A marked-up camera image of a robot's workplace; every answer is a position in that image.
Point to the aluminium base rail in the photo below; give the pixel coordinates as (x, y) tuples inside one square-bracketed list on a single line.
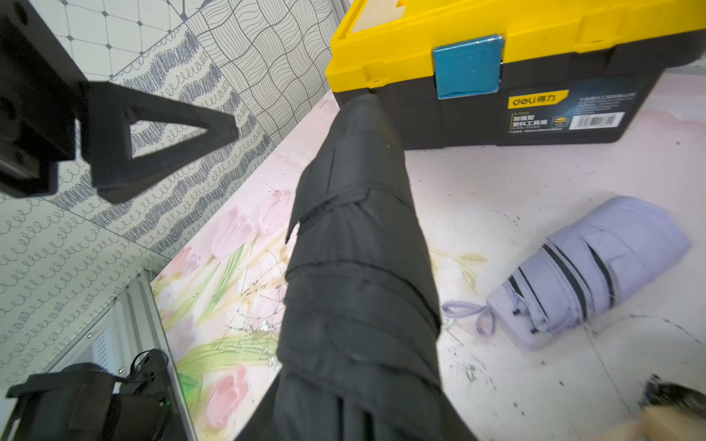
[(123, 331)]

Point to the cream umbrella right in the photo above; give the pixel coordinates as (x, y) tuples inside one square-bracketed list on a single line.
[(669, 411)]

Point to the yellow black toolbox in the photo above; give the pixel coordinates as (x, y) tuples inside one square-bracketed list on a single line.
[(462, 73)]

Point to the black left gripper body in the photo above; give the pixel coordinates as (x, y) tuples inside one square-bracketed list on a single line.
[(41, 102)]

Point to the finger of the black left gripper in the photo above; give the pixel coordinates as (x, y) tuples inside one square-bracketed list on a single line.
[(133, 140)]

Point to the lavender folded umbrella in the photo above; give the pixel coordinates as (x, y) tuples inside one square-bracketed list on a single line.
[(580, 273)]

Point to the black umbrella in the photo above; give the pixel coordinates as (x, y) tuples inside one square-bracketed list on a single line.
[(358, 339)]

